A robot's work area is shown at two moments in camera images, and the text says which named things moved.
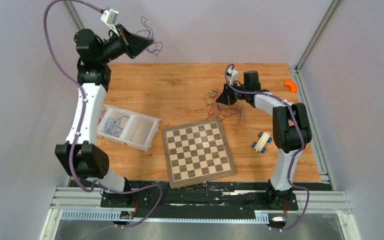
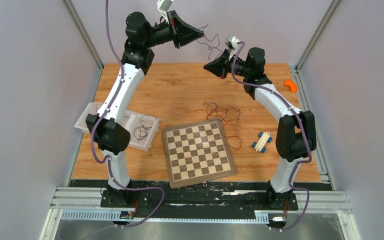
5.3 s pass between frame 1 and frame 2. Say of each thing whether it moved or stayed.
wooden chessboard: stayed
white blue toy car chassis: stayed
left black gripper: moved
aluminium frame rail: stayed
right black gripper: moved
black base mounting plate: stayed
